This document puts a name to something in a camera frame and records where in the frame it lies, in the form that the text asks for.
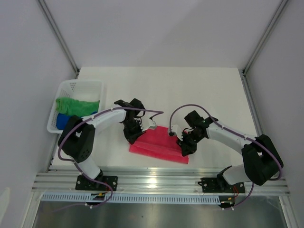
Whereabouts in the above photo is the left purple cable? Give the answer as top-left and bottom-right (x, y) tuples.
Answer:
(54, 108), (164, 212)

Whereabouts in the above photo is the white slotted cable duct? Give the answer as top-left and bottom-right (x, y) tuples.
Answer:
(41, 192), (220, 205)

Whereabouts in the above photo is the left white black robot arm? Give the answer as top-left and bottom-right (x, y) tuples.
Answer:
(58, 98), (148, 190)

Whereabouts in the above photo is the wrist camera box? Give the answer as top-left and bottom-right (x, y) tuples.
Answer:
(140, 118), (157, 132)
(168, 124), (183, 141)

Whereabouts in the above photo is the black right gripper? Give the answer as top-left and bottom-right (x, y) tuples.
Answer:
(176, 130), (204, 157)

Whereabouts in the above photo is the right aluminium frame post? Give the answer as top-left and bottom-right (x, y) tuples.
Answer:
(242, 0), (290, 76)

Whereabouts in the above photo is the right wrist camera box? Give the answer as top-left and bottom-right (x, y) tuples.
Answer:
(168, 124), (183, 141)

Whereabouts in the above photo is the green microfiber towel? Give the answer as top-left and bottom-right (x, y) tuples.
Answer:
(55, 97), (99, 117)

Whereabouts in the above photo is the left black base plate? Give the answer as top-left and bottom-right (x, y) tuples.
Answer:
(75, 174), (119, 191)

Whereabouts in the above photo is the blue microfiber towel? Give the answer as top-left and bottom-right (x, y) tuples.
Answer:
(56, 111), (97, 130)

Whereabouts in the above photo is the aluminium frame post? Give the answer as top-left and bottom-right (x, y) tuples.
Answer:
(36, 0), (80, 77)
(242, 0), (290, 76)

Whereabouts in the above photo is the pink microfiber towel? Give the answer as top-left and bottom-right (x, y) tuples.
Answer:
(129, 126), (189, 164)

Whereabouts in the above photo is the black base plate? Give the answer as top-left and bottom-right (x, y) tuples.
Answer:
(198, 177), (246, 193)
(75, 174), (119, 191)

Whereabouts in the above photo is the white plastic basket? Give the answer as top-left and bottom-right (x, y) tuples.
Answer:
(47, 79), (106, 134)

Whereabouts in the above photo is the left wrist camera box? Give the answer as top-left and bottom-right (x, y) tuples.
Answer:
(140, 118), (157, 132)

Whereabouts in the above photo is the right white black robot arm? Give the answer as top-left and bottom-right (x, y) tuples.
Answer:
(171, 111), (284, 192)

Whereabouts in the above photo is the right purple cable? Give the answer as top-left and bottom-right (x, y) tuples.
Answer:
(168, 103), (285, 209)

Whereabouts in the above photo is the aluminium extrusion rail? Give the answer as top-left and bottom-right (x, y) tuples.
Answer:
(31, 166), (291, 196)

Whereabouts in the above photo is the left aluminium frame post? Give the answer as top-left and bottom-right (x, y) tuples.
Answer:
(36, 0), (80, 77)

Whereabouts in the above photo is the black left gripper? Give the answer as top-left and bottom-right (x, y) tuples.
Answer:
(122, 118), (145, 144)

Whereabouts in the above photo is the purple cable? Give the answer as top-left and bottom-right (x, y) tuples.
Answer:
(168, 103), (285, 209)
(54, 108), (164, 212)

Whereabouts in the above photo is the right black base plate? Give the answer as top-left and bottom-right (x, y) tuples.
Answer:
(198, 177), (246, 193)

